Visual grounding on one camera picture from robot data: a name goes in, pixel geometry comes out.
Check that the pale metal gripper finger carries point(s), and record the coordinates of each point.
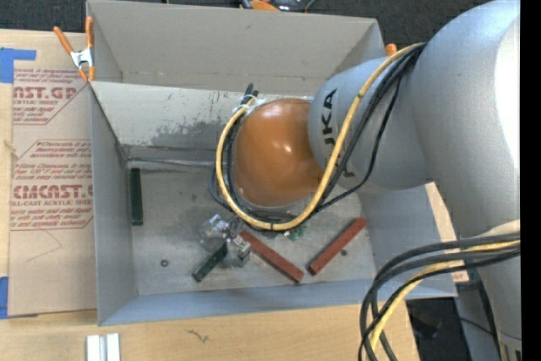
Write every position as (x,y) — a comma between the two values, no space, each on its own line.
(240,253)
(213,230)

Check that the red-brown flat block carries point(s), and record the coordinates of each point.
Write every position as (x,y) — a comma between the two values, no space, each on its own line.
(338,245)
(274,258)

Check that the dark green flat block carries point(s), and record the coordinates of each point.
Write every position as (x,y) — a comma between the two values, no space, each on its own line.
(207,266)
(136,198)

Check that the brown cardboard board red print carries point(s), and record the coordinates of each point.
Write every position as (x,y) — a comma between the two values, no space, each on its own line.
(46,258)

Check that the grey metal bin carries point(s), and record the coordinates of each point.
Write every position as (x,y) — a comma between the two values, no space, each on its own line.
(177,42)

